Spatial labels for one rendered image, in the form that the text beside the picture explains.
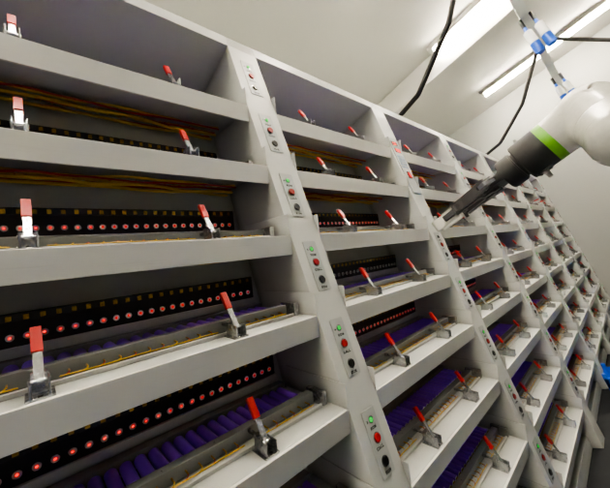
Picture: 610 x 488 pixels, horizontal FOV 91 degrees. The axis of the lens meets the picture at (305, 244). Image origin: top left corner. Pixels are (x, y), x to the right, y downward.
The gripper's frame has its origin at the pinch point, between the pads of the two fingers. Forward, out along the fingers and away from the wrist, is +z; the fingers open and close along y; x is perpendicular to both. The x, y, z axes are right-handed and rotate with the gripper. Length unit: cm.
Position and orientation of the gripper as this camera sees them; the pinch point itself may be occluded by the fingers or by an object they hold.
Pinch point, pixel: (447, 220)
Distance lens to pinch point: 91.0
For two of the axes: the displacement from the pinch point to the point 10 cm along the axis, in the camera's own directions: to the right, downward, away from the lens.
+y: 7.4, -0.5, 6.7
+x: -4.2, -8.1, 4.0
